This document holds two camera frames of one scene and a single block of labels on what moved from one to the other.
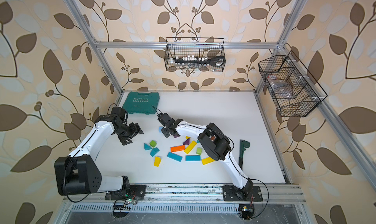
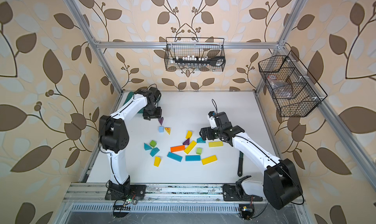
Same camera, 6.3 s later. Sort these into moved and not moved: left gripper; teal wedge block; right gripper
Moved: left gripper; right gripper
Not moved: teal wedge block
